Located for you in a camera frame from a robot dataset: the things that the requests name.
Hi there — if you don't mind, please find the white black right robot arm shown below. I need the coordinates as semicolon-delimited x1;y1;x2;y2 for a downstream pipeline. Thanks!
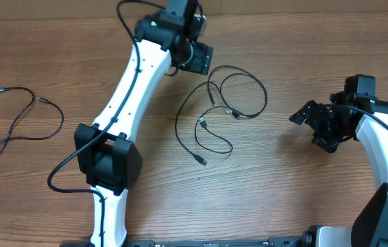
289;74;388;247

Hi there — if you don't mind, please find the thin black USB cable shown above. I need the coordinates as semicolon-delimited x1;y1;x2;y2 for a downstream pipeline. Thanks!
0;86;65;183

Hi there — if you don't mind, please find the black USB cable without tag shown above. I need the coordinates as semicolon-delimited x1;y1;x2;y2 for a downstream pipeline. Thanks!
174;80;222;167

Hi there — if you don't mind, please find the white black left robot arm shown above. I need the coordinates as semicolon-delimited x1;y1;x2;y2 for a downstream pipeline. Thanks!
74;1;213;246

